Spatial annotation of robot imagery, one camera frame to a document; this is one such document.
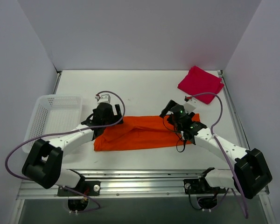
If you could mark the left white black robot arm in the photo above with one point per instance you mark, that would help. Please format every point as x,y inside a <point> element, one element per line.
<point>44,162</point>

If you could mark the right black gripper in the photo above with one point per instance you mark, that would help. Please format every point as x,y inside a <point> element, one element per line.
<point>169,108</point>

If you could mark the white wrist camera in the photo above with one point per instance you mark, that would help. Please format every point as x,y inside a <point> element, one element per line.
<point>105,98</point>
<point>190,104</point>

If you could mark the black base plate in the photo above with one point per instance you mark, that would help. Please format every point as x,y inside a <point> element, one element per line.
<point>89,188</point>
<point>200,186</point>

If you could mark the aluminium rail frame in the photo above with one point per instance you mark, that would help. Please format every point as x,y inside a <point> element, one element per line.
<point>138,186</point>

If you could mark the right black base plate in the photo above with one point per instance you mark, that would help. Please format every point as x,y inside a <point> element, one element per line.
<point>200,186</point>

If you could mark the white perforated plastic basket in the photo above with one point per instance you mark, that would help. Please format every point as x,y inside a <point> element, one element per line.
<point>54,113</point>

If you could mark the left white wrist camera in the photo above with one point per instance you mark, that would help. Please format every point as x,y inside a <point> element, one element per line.
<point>105,98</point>

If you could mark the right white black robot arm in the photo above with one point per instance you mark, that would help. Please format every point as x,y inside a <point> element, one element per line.
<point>248,171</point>

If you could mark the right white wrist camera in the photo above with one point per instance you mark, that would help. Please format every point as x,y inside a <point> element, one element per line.
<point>190,104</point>

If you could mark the folded magenta t-shirt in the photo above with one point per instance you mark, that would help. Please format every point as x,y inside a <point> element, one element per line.
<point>199,81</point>

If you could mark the orange t-shirt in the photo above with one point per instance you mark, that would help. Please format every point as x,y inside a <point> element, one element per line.
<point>138,132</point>

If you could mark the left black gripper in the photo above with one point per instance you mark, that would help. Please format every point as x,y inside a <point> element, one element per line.
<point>115,115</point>

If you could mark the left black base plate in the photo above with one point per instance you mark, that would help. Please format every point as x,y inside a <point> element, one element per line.
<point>89,188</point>

